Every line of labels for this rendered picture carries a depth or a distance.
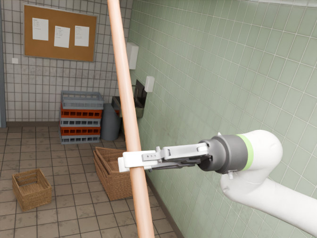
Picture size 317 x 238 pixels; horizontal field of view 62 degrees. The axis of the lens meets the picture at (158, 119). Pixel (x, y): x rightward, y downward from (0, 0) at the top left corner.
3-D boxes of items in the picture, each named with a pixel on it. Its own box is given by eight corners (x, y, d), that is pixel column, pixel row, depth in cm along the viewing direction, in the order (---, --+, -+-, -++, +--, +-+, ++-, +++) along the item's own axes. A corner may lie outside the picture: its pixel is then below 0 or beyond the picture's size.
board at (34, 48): (94, 63, 438) (98, 15, 409) (23, 56, 394) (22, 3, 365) (93, 62, 440) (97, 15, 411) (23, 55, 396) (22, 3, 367)
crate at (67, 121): (100, 126, 426) (101, 118, 420) (60, 126, 402) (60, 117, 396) (95, 116, 459) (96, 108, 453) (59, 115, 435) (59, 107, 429)
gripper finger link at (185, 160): (197, 164, 60) (202, 162, 59) (157, 166, 54) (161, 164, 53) (194, 147, 62) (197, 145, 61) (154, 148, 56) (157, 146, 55)
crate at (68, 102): (103, 109, 416) (104, 100, 410) (62, 109, 390) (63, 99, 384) (98, 100, 448) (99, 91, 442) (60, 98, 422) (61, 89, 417)
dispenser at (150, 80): (152, 92, 352) (155, 78, 344) (146, 92, 348) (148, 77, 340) (150, 90, 359) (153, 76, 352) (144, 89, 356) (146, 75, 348)
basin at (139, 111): (137, 148, 404) (147, 89, 367) (114, 148, 389) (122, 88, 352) (128, 133, 441) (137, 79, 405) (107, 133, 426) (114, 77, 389)
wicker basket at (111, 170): (107, 191, 308) (110, 171, 298) (92, 164, 351) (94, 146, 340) (144, 183, 334) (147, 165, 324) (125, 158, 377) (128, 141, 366)
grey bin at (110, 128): (121, 140, 459) (126, 112, 437) (99, 141, 442) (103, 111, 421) (116, 131, 490) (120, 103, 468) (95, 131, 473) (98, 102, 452)
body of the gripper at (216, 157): (231, 165, 59) (196, 169, 55) (210, 174, 66) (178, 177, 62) (222, 133, 62) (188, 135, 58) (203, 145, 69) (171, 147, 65)
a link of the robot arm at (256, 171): (271, 121, 73) (300, 148, 66) (251, 154, 80) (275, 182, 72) (231, 122, 67) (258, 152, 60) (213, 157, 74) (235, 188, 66)
